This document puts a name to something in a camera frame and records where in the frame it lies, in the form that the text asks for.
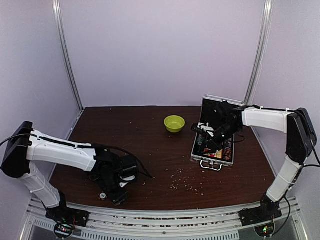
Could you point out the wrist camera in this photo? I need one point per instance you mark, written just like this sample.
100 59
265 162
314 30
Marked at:
125 181
203 129

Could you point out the left aluminium frame post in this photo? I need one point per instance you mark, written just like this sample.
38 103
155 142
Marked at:
66 57

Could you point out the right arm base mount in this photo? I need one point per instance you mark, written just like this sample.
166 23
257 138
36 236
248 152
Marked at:
253 216

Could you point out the white red poker chip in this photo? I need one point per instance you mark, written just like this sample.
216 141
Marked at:
103 196

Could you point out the aluminium frame post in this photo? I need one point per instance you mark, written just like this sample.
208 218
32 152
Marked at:
66 57
260 51

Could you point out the green plastic bowl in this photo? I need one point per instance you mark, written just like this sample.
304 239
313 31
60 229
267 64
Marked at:
174 123

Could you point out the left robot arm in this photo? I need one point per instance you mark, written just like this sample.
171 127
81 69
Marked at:
27 145

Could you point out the aluminium poker chip case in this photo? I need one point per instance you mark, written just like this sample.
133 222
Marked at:
215 111

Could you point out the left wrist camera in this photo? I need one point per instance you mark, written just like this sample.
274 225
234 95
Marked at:
125 181

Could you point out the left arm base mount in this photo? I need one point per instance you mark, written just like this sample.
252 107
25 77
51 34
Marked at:
70 216

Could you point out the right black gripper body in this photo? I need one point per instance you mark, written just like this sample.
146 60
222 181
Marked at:
218 145

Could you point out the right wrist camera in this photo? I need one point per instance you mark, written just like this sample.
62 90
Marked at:
203 129

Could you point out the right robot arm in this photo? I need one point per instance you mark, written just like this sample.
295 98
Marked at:
296 125

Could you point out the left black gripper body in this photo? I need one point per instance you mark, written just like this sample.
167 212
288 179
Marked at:
115 197

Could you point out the aluminium front rail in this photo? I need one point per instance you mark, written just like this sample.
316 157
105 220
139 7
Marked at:
222 223

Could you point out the mixed chip stack in case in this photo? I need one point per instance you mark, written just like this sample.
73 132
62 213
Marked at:
228 150

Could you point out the green chip stack in case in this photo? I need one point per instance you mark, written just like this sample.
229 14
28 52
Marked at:
199 140

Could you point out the right aluminium frame post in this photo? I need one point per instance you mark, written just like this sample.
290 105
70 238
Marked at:
260 51

